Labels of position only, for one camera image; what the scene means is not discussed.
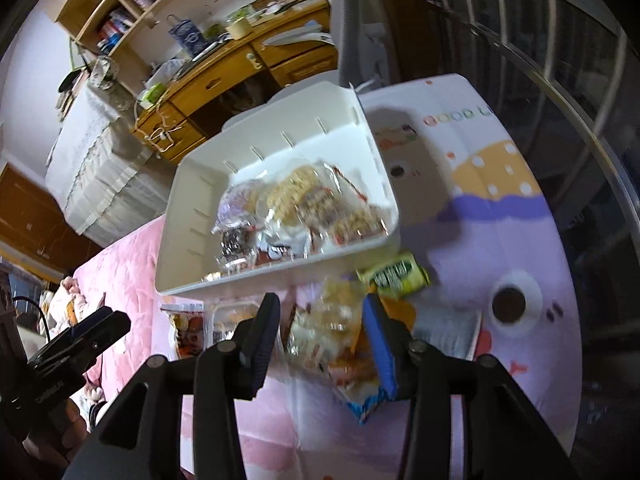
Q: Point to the cream mug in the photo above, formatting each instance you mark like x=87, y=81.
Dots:
x=238, y=29

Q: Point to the metal window grille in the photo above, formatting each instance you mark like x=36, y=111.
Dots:
x=552, y=15

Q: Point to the person's left hand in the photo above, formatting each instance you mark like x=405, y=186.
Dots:
x=70, y=427

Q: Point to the wooden desk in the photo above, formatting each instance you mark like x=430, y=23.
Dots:
x=220, y=77

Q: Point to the floral cloth bag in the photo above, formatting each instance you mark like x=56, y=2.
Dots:
x=102, y=72

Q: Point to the white printed blanket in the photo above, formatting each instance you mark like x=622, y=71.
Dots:
x=70, y=305

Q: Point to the black hat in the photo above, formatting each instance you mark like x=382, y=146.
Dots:
x=70, y=81

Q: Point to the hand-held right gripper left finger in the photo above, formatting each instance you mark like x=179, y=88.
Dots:
x=264, y=355

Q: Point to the clear yellow pastry packet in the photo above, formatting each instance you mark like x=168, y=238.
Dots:
x=227, y=317

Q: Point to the orange snack packet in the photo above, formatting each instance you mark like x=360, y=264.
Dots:
x=400, y=317

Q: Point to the green tissue box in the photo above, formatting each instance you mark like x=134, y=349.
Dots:
x=151, y=95

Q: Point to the white silver snack packet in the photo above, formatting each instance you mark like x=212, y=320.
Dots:
x=445, y=332

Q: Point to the wooden door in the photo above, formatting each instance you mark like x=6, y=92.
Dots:
x=30, y=220

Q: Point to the white plastic bag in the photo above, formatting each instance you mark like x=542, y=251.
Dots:
x=167, y=70

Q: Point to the clear nut bar packet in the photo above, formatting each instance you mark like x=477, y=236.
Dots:
x=350, y=220

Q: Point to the red clear snack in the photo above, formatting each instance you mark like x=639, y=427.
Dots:
x=350, y=377

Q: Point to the white plastic storage box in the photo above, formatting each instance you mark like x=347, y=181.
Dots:
x=190, y=240

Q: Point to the clear pale chips packet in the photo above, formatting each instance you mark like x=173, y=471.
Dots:
x=320, y=325

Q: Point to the green label snack packet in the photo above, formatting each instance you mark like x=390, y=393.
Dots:
x=395, y=275

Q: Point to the blue gift bag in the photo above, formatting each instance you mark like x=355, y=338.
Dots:
x=185, y=37

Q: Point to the cartoon printed tablecloth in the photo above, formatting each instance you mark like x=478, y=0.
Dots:
x=500, y=220

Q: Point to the red chocolate cookie packet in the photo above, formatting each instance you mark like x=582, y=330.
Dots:
x=232, y=247

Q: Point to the row of books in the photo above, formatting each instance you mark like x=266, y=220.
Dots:
x=117, y=27

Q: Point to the blue brown snack packet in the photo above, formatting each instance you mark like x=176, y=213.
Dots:
x=367, y=410

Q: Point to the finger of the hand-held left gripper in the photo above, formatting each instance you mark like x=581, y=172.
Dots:
x=107, y=332

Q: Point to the pink quilt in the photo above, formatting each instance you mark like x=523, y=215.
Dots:
x=130, y=270

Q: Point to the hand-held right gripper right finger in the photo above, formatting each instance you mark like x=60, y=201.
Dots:
x=382, y=355

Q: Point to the blueberry print snack packet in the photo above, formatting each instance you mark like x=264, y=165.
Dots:
x=235, y=205

